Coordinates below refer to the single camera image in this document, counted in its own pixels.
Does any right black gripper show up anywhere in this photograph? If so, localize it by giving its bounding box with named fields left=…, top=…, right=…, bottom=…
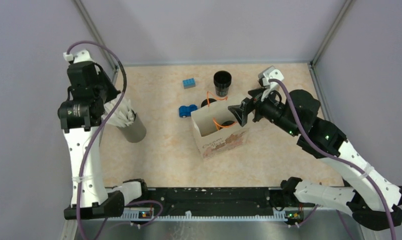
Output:
left=229, top=84, right=300, bottom=137

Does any black cup lid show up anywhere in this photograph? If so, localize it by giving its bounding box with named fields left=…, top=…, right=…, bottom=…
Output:
left=201, top=98, right=217, bottom=108
left=219, top=120, right=235, bottom=129

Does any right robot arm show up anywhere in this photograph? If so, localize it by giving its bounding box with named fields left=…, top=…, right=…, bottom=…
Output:
left=228, top=88, right=402, bottom=231

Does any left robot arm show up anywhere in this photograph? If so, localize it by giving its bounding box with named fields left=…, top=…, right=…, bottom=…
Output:
left=57, top=60, right=149, bottom=220

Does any white straws bundle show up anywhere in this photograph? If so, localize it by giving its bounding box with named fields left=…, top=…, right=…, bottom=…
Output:
left=102, top=97, right=136, bottom=128

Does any blue toy brick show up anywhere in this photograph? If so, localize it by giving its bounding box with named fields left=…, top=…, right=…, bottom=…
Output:
left=182, top=78, right=196, bottom=89

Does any blue toy car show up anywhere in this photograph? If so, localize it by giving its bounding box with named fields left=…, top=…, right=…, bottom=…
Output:
left=178, top=104, right=198, bottom=118

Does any grey straw holder cup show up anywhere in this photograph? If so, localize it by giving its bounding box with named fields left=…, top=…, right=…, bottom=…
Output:
left=117, top=112, right=147, bottom=143

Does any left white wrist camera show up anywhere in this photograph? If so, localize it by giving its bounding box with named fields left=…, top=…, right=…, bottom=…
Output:
left=63, top=49, right=95, bottom=64

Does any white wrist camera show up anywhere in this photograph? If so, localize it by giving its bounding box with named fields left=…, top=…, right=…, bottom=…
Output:
left=63, top=49, right=95, bottom=64
left=258, top=65, right=284, bottom=102

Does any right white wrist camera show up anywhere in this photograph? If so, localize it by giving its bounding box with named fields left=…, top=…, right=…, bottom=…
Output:
left=258, top=65, right=284, bottom=102

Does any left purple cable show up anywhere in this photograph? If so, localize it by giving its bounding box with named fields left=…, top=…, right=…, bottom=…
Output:
left=66, top=40, right=163, bottom=240

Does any purple cable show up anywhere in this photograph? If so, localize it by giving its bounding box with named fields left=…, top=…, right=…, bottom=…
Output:
left=66, top=40, right=163, bottom=240
left=268, top=78, right=397, bottom=240

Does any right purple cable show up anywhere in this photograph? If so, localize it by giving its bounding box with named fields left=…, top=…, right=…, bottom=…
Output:
left=268, top=78, right=397, bottom=240

